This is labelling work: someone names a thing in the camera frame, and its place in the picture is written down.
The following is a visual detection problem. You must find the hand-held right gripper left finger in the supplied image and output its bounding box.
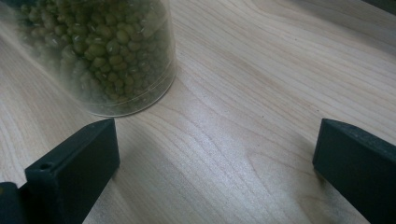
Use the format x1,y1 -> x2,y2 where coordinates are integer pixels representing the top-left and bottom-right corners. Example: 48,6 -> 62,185
19,118 -> 120,224

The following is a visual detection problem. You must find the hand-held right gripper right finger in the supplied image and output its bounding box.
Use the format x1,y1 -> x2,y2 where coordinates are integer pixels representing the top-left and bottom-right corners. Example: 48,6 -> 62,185
312,118 -> 396,224

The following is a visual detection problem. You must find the glass jar of green beans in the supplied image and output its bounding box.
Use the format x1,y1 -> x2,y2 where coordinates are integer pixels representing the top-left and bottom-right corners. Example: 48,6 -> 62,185
0,0 -> 177,119

